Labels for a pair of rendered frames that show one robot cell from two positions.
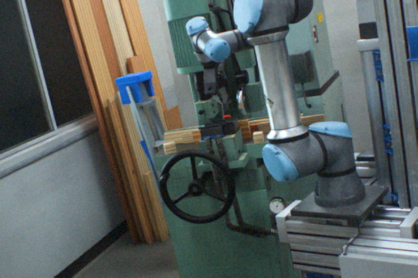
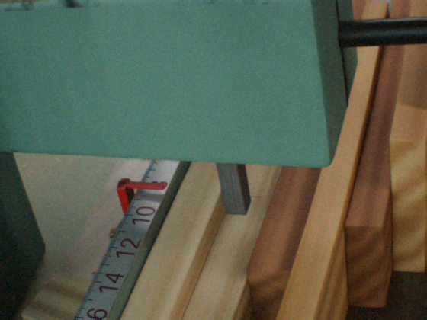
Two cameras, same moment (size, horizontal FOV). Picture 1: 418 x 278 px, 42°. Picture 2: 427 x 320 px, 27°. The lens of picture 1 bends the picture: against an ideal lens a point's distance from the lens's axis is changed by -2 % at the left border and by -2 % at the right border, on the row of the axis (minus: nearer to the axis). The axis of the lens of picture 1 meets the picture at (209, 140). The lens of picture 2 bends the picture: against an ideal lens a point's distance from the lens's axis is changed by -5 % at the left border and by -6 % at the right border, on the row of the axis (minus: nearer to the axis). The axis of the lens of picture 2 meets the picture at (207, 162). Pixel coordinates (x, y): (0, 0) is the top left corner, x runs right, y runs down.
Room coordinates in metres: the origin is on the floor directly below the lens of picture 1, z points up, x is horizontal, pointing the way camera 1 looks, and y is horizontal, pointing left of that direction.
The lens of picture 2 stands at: (2.26, 0.28, 1.20)
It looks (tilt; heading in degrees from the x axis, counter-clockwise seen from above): 37 degrees down; 276
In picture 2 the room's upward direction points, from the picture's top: 11 degrees counter-clockwise
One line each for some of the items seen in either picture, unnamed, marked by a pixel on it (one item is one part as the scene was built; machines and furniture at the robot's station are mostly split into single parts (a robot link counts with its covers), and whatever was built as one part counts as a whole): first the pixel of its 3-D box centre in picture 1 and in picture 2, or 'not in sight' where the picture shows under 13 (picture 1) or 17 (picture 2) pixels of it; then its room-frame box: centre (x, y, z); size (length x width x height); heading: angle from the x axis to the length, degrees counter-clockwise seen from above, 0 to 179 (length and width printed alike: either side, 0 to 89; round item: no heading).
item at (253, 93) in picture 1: (251, 97); not in sight; (2.42, -0.22, 1.02); 0.09 x 0.07 x 0.12; 74
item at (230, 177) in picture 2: not in sight; (229, 160); (2.29, -0.02, 0.97); 0.01 x 0.01 x 0.05; 74
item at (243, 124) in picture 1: (230, 131); (423, 105); (2.19, -0.09, 0.94); 0.16 x 0.02 x 0.08; 74
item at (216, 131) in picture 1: (219, 127); not in sight; (2.07, -0.05, 0.99); 0.13 x 0.11 x 0.06; 74
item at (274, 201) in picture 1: (277, 207); not in sight; (2.01, -0.21, 0.65); 0.06 x 0.04 x 0.08; 74
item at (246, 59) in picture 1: (243, 50); not in sight; (2.45, -0.22, 1.23); 0.09 x 0.08 x 0.15; 164
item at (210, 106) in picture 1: (208, 108); (160, 45); (2.30, -0.02, 1.03); 0.14 x 0.07 x 0.09; 164
